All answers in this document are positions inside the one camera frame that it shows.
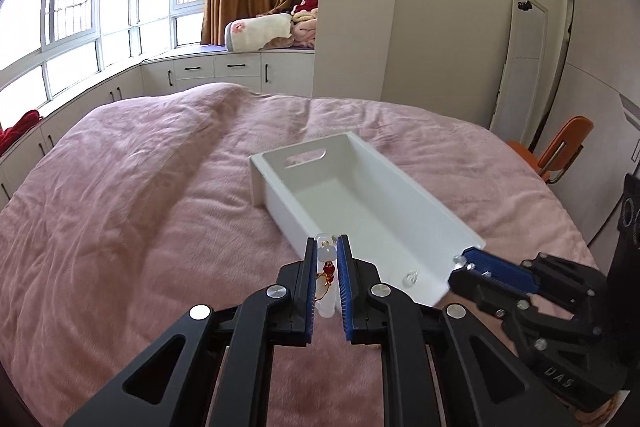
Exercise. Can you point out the small clear bottle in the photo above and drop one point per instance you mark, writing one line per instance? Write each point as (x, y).
(327, 268)

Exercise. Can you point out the rolled white plush blanket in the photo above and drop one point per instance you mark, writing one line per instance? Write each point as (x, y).
(255, 32)

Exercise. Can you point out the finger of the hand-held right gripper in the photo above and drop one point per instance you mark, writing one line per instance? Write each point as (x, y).
(480, 294)
(495, 268)

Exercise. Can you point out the orange chair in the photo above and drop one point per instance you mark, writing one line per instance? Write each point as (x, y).
(562, 147)

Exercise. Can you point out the white wardrobe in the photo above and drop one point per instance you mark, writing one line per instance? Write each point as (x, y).
(595, 117)

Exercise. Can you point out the small clear jewelry piece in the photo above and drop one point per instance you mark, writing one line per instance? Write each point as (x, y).
(411, 278)

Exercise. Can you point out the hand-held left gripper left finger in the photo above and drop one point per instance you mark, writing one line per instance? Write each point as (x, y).
(308, 307)

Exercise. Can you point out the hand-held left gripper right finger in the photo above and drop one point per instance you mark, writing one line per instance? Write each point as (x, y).
(345, 287)

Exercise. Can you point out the white window seat cabinet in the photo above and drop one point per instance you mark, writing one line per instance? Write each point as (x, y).
(200, 69)

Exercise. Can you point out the white plastic storage box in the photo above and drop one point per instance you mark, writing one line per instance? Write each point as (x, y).
(350, 202)

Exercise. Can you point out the crumpled pink plush blanket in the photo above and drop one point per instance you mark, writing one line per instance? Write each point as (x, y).
(305, 29)

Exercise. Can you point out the pink bed blanket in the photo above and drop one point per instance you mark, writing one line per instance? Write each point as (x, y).
(150, 207)

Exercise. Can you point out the red cloth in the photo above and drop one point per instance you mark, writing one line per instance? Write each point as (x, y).
(17, 129)

